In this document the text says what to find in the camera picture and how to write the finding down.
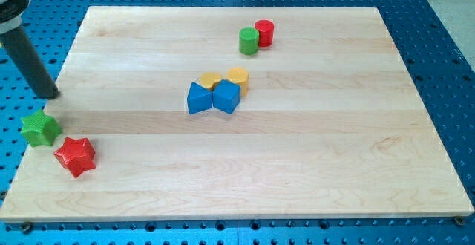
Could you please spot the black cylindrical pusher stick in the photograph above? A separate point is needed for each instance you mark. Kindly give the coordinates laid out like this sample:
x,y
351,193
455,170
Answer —
x,y
21,50

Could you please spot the grey robot arm end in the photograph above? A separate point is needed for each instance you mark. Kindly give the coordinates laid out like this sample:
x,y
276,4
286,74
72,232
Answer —
x,y
11,14

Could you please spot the green cylinder block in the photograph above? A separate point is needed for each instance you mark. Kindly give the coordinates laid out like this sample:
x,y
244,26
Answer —
x,y
248,41

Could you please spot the red star block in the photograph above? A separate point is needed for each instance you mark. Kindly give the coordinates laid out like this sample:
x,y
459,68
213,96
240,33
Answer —
x,y
76,155

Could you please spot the green star block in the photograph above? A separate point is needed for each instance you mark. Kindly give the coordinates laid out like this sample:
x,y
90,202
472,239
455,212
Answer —
x,y
40,129

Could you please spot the blue cube block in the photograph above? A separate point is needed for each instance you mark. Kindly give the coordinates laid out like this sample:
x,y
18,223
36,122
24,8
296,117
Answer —
x,y
226,96

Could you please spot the light wooden board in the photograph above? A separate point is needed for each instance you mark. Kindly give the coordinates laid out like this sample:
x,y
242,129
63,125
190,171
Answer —
x,y
332,125

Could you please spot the blue triangle block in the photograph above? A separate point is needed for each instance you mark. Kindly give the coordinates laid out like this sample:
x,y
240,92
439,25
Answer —
x,y
198,98

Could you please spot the yellow pentagon block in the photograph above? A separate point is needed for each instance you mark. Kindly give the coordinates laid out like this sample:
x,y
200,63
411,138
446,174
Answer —
x,y
210,80

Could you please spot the red cylinder block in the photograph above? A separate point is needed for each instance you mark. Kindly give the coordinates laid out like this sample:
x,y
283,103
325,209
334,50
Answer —
x,y
266,32

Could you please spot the yellow hexagon block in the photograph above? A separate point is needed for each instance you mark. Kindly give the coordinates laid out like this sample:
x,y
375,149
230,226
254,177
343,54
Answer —
x,y
239,76

